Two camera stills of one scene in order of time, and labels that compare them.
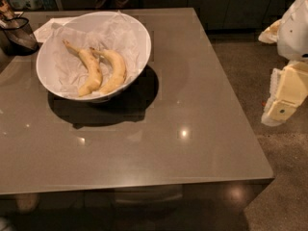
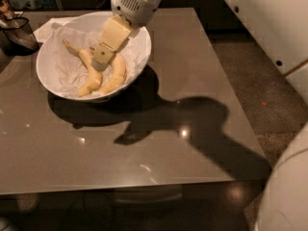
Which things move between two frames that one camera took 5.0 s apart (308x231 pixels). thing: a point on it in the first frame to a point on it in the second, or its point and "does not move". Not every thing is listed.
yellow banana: x=97 y=74 does not move
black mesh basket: x=19 y=37 does not move
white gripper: x=295 y=33 to x=137 y=6
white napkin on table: x=48 y=28 does not move
